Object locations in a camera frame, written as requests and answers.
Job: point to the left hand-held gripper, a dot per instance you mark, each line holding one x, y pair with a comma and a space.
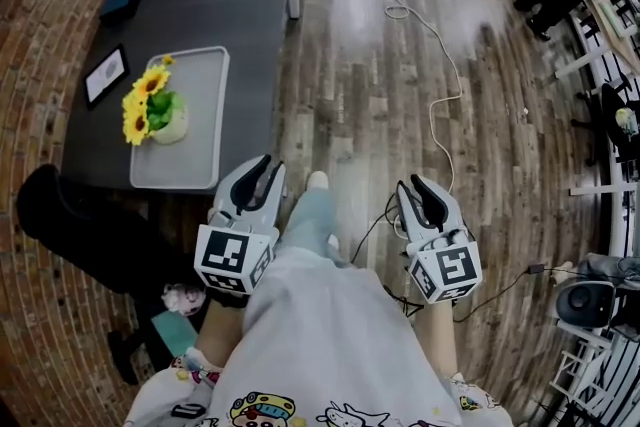
220, 255

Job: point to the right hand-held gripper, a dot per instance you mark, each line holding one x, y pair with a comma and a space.
452, 265

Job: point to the grey tray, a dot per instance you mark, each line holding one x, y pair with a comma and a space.
200, 125

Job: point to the sunflower bouquet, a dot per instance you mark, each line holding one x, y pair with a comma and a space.
170, 130

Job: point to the person's right forearm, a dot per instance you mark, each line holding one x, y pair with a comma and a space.
437, 340

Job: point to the person's left forearm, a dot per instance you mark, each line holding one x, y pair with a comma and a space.
220, 335

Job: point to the person's white shoe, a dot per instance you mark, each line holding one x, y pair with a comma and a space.
317, 180

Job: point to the person's light jeans leg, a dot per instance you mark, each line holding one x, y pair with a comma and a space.
312, 225

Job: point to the pink plush toy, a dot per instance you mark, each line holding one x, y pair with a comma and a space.
182, 297

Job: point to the person's white cartoon shirt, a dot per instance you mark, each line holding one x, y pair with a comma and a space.
325, 340

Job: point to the teal book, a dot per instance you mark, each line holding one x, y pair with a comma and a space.
172, 332

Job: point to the grey round device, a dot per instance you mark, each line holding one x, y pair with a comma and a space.
582, 302

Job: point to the black high-back office chair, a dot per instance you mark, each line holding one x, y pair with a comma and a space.
75, 225

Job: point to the black framed leaf picture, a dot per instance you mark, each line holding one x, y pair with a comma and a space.
106, 75

